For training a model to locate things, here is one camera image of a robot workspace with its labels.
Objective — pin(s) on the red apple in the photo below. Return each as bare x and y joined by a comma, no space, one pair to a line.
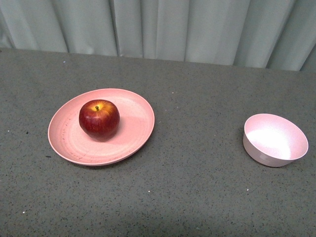
99,119

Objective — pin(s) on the light pink bowl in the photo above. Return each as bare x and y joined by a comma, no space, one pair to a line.
273,141

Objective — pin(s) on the pink round plate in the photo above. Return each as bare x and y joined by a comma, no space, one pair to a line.
68,140

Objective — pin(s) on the white pleated curtain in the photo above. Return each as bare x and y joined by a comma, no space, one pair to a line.
275,34

